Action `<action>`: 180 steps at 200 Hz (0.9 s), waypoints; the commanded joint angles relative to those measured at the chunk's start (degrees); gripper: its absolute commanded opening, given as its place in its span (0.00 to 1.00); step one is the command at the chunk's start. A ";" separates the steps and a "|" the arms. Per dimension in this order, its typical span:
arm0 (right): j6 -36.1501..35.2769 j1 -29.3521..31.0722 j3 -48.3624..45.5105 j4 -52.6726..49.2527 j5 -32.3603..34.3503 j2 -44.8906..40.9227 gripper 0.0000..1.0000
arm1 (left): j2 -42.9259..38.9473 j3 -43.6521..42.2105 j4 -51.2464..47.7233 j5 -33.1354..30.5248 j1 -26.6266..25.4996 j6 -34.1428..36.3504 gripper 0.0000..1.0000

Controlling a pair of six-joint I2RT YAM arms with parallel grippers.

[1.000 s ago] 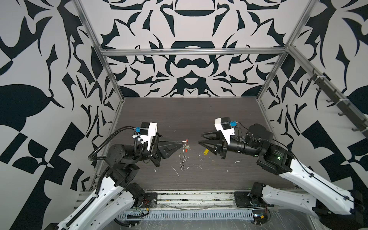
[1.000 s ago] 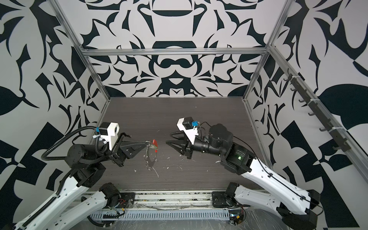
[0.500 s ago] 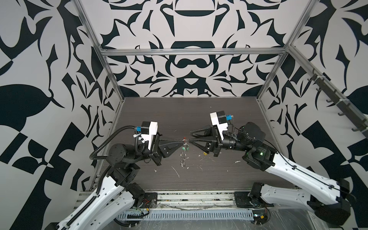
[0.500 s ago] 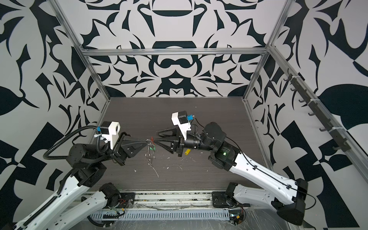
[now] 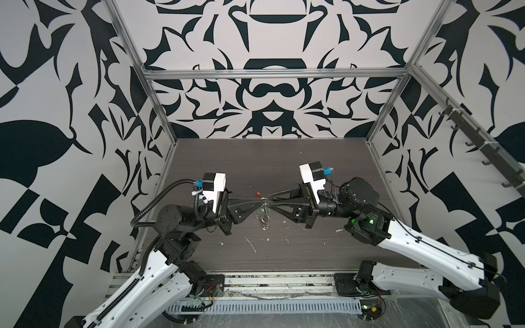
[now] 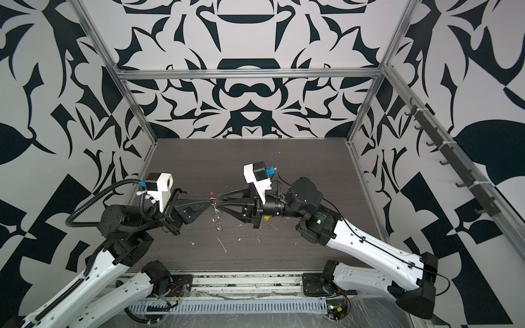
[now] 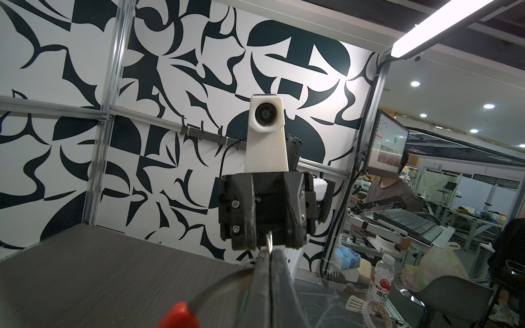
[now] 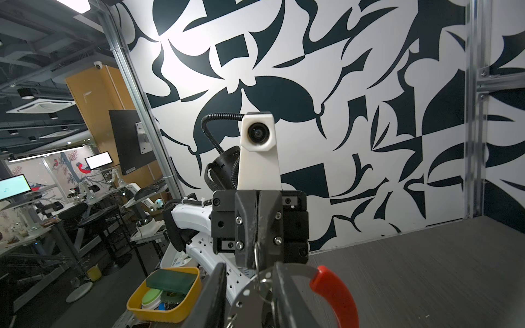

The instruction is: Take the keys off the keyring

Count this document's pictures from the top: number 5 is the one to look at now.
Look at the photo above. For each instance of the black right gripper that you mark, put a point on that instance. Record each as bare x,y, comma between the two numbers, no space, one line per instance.
309,210

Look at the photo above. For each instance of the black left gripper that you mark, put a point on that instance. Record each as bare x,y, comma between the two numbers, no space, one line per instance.
227,210

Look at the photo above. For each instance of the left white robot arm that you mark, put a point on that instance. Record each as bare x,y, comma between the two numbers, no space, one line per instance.
168,282

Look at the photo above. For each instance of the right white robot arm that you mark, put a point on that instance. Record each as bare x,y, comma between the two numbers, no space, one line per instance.
464,280

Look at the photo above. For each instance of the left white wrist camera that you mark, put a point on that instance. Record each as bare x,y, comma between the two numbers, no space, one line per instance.
210,188

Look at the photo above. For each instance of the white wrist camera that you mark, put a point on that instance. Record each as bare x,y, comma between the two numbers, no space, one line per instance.
314,175
210,188

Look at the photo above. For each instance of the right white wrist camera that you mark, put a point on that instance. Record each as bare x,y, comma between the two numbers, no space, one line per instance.
314,175

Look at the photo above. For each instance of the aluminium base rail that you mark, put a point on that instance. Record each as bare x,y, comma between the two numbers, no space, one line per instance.
267,285

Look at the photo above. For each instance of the white slotted cable duct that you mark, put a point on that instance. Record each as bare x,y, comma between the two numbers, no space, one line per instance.
274,306

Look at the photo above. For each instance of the black wall hook rack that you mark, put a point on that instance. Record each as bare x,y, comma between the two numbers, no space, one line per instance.
494,152

